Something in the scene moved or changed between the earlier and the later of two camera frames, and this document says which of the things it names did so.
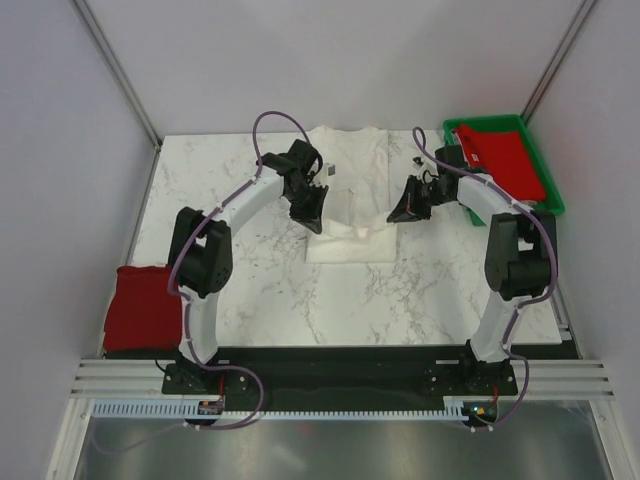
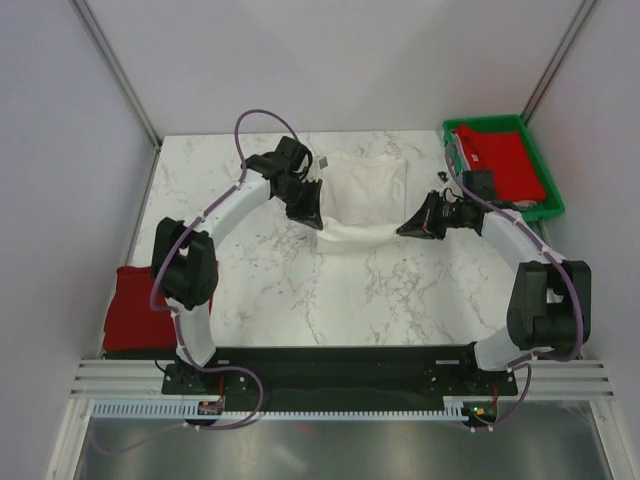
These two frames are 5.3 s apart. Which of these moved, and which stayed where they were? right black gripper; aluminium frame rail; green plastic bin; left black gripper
Moved: right black gripper
Stayed: left black gripper; green plastic bin; aluminium frame rail
